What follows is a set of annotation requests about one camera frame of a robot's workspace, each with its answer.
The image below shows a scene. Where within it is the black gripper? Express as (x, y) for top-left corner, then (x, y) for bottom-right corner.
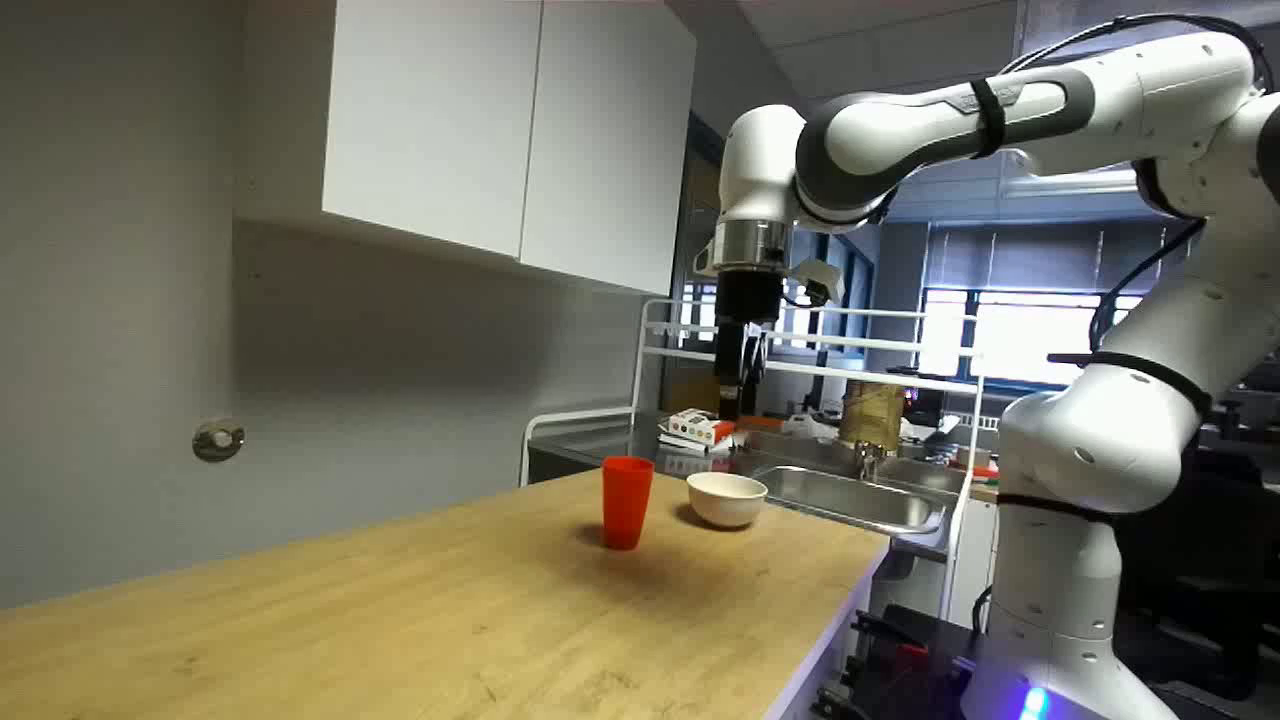
(713, 265), (788, 423)

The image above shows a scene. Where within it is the red plastic cup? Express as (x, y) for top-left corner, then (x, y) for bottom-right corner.
(599, 453), (661, 554)

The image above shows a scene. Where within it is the black robot base clamp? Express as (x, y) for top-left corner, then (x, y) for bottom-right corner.
(813, 600), (978, 720)

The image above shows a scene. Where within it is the white ceramic bowl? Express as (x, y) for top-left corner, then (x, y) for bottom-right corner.
(685, 469), (772, 530)

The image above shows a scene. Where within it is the red and white box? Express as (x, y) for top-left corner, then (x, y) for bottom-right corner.
(661, 406), (745, 453)

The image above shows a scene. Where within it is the brown paper bag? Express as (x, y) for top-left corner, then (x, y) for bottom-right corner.
(840, 380), (907, 453)

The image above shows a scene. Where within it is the stainless steel sink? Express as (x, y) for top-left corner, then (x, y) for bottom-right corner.
(740, 457), (958, 542)

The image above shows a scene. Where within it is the grey window blind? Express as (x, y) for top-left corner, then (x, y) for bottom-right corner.
(914, 215), (1205, 390)

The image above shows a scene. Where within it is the white wire dish rack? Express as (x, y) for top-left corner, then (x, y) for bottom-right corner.
(516, 297), (992, 630)

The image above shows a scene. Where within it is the white wall cabinet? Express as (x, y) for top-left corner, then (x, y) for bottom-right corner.
(236, 0), (700, 298)

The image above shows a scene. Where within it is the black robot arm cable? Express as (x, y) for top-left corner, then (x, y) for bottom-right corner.
(995, 9), (1280, 358)

